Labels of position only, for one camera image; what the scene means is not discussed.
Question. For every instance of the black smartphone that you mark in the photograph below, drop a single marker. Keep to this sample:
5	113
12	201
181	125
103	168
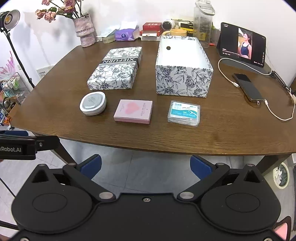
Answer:
247	87

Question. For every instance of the small pale box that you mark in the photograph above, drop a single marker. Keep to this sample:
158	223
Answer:
108	39

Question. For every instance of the small white box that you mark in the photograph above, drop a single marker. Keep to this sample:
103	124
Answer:
150	36

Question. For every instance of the pink cat ear object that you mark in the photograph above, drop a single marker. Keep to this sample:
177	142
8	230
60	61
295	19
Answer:
283	229

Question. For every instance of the floral print box lid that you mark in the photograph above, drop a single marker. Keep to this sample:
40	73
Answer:
108	76

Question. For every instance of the dried pink rose bouquet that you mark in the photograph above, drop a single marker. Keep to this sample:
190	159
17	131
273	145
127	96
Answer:
49	15

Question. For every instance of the clear floss pick box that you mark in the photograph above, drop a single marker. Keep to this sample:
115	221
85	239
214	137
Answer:
183	113

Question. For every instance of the white round camera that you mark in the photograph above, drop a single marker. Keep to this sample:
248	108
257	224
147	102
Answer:
167	25

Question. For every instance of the black studio lamp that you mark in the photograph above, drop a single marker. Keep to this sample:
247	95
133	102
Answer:
10	18

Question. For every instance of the grey tablet case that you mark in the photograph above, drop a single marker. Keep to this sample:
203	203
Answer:
254	68

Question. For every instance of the clear plastic holder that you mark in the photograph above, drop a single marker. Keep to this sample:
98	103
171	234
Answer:
215	34

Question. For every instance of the black lamp stand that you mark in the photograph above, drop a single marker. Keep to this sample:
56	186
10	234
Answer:
17	58

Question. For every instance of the black tablet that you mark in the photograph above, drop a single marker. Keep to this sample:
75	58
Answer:
231	41

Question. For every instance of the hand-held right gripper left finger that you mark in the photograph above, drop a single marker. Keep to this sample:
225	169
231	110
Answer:
92	165

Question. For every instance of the white paper sheet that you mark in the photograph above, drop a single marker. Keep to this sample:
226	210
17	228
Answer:
129	24

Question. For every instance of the cluttered storage cart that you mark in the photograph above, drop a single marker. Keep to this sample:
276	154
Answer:
11	92

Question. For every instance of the floral print storage box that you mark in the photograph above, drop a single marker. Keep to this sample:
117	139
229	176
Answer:
182	81

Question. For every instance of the red box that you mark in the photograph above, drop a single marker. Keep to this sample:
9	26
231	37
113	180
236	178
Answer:
151	25

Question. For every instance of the yellow mug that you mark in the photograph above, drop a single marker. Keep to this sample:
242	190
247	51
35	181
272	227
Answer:
178	32

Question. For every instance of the black yellow box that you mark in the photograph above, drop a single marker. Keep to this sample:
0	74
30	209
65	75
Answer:
188	29

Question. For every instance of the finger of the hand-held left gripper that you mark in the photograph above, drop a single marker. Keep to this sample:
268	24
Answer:
47	143

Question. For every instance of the purple tissue pack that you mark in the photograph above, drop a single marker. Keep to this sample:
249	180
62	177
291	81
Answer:
124	34

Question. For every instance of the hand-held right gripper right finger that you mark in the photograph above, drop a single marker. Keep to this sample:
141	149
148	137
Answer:
200	165

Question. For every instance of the pink heart palette box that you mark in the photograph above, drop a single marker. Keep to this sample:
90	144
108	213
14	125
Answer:
133	111

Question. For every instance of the pink feather decoration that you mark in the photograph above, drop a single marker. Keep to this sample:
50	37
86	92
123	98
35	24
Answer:
7	66

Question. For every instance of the clear plastic jug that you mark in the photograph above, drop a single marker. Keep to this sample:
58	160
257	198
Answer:
203	27

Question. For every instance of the white round compact case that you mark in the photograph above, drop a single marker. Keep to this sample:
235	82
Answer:
92	102

